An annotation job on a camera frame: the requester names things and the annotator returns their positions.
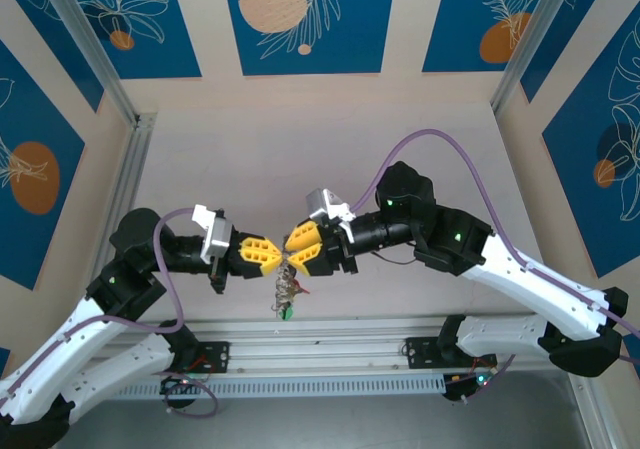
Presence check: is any metal key plate with rings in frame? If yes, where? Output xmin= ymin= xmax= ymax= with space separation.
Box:
xmin=272 ymin=233 xmax=311 ymax=320

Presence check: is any black controller board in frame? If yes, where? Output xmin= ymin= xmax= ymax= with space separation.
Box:
xmin=159 ymin=372 xmax=204 ymax=399
xmin=443 ymin=371 xmax=497 ymax=403

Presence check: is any blue panel with beige circle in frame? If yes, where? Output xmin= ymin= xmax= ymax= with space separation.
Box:
xmin=222 ymin=0 xmax=399 ymax=76

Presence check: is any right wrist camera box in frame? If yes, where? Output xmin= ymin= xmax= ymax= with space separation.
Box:
xmin=304 ymin=187 xmax=358 ymax=244

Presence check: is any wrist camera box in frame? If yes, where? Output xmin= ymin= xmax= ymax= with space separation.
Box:
xmin=304 ymin=187 xmax=358 ymax=244
xmin=191 ymin=202 xmax=236 ymax=266

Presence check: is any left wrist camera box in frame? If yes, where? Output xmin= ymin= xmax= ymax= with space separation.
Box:
xmin=191 ymin=202 xmax=236 ymax=266

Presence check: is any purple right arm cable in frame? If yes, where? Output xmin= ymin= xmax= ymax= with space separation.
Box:
xmin=352 ymin=128 xmax=640 ymax=405

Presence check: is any aluminium side rail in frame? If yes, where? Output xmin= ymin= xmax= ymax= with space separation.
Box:
xmin=82 ymin=112 xmax=159 ymax=330

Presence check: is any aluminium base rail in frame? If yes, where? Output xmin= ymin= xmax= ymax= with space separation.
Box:
xmin=42 ymin=316 xmax=596 ymax=383

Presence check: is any grey slotted cable duct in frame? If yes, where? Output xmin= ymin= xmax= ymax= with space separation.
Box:
xmin=107 ymin=374 xmax=448 ymax=401

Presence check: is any aluminium frame post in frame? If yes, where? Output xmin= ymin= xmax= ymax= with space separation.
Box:
xmin=37 ymin=0 xmax=140 ymax=126
xmin=489 ymin=0 xmax=584 ymax=115
xmin=567 ymin=376 xmax=614 ymax=449

